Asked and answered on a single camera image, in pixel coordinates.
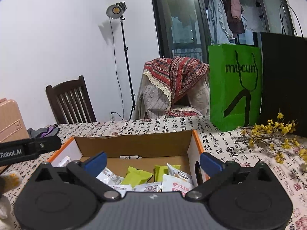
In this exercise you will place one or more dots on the dark sliding door frame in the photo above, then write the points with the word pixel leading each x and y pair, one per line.
pixel 156 12

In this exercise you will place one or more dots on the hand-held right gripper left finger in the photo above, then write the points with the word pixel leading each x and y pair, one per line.
pixel 96 163

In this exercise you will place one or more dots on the hanging pink garment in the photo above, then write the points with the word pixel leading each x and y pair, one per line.
pixel 236 7

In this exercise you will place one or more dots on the grey purple cloth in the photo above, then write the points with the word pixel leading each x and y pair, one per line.
pixel 45 131

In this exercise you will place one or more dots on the green paper bag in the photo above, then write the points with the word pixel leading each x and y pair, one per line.
pixel 220 95

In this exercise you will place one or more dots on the pink suitcase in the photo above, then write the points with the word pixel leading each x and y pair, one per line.
pixel 9 122

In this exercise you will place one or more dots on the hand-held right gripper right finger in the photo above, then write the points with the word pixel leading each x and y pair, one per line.
pixel 209 162

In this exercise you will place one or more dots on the black paper bag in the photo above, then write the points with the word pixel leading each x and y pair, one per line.
pixel 280 76

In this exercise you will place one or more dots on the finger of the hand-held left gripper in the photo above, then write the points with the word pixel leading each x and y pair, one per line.
pixel 51 142

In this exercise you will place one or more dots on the dark wooden chair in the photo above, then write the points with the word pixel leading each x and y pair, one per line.
pixel 64 85

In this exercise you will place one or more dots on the orange cardboard box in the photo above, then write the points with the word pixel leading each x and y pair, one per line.
pixel 134 146

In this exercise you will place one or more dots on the yellow flower branch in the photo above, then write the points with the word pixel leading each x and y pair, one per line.
pixel 285 129

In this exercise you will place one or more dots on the hanging light blue garment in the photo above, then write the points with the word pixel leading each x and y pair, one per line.
pixel 217 19

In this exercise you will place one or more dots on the pile of mixed snack wrappers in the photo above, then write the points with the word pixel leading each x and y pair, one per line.
pixel 176 188

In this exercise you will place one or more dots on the wall outlet with plug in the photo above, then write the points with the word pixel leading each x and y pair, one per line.
pixel 112 114

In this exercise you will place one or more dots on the beige covered chair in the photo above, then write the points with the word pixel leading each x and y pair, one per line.
pixel 153 95

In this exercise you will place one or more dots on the hanging white garment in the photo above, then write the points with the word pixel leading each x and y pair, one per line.
pixel 251 19

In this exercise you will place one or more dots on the studio light on stand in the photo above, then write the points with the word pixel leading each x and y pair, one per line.
pixel 114 10

